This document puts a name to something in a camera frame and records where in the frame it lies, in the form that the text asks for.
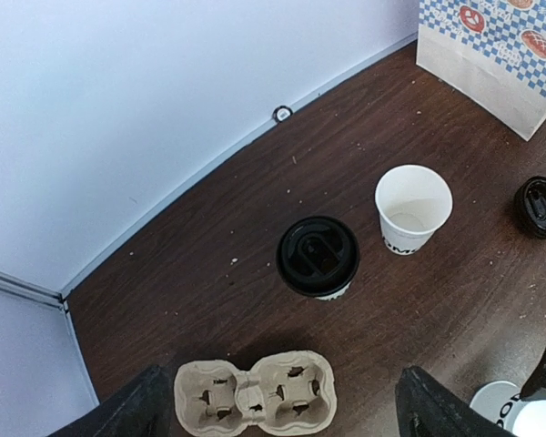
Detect black cup lid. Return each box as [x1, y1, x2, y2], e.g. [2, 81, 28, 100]
[276, 216, 360, 299]

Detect wall cable grommet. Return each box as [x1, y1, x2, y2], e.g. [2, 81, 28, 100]
[272, 106, 293, 124]

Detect stack of black lids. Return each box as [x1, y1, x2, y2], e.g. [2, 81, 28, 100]
[513, 176, 546, 239]

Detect cardboard cup carrier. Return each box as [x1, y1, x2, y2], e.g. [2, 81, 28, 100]
[174, 351, 338, 436]

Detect left aluminium frame post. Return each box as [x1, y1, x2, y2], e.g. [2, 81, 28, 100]
[0, 272, 99, 406]

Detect white paper cup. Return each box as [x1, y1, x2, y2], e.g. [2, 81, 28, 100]
[317, 282, 351, 301]
[470, 381, 546, 437]

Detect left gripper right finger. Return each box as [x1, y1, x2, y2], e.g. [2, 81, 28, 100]
[395, 366, 512, 436]

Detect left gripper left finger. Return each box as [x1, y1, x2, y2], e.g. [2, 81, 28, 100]
[53, 365, 173, 436]

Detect blue checkered paper bag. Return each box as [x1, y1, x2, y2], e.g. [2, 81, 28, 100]
[416, 1, 546, 140]

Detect white paper cups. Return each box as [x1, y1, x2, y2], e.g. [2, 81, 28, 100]
[375, 164, 453, 256]

